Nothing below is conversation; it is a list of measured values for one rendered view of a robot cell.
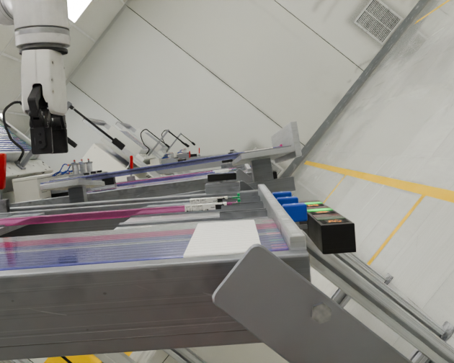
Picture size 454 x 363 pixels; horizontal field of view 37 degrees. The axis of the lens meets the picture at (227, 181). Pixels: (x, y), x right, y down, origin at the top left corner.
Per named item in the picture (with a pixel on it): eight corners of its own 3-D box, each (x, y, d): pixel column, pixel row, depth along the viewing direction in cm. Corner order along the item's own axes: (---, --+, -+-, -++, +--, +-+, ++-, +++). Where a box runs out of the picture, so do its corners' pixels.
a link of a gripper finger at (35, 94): (40, 81, 106) (43, 117, 106) (25, 79, 98) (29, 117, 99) (47, 81, 106) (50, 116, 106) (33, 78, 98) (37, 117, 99)
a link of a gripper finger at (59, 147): (50, 114, 114) (53, 153, 115) (45, 113, 111) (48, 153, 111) (69, 113, 114) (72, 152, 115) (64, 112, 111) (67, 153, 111)
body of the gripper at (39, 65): (29, 50, 111) (34, 118, 112) (9, 40, 101) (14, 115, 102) (74, 47, 111) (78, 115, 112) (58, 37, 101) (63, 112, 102)
